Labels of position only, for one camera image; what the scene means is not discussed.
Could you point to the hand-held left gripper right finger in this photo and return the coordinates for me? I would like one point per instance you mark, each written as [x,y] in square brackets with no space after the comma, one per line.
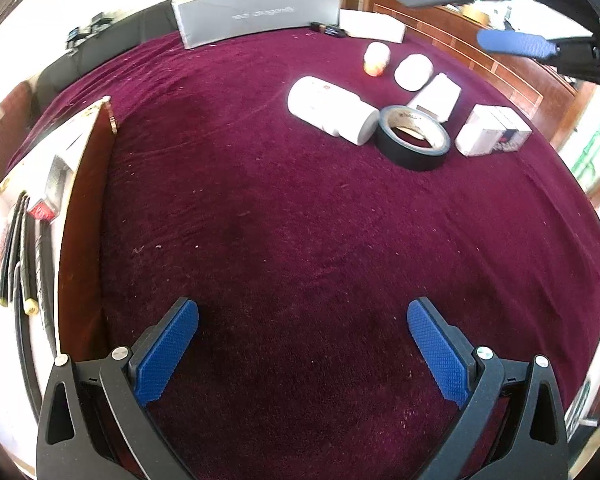
[437,350]

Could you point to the small plain white box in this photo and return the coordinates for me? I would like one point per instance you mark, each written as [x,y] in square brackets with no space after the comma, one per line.
[437,95]

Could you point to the gold-edged cardboard box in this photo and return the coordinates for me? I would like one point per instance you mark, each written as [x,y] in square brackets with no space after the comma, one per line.
[85,210]

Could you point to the small peach-coloured ball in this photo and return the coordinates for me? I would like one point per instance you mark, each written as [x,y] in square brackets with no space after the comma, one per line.
[377,57]

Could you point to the large white plastic bottle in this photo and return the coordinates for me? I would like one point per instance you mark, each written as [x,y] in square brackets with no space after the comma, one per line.
[330,110]

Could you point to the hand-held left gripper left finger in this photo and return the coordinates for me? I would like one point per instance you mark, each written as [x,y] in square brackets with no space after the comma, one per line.
[167,350]

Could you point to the white box with dark print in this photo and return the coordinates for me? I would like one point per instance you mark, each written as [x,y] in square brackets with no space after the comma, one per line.
[492,130]

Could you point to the flat white box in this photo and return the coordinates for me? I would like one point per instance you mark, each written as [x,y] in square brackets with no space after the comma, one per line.
[372,25]

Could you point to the black marker yellow cap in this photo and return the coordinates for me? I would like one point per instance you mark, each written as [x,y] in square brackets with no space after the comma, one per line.
[30,270]

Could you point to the grey box with red band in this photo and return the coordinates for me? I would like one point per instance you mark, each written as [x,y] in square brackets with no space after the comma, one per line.
[57,180]

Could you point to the pink armchair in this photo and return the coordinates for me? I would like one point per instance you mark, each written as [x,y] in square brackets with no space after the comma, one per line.
[10,125]

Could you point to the grey patterned cardboard box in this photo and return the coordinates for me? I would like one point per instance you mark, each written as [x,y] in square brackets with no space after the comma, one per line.
[250,10]

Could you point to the small black clamp device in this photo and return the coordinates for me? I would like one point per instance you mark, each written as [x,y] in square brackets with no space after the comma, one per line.
[73,35]
[101,21]

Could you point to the black tape roll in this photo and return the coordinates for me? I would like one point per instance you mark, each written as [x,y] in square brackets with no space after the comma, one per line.
[405,157]

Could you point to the black leather sofa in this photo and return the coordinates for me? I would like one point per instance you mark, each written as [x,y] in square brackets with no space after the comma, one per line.
[130,25]

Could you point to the round white jar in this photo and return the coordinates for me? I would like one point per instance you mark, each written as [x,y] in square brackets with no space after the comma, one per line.
[414,71]

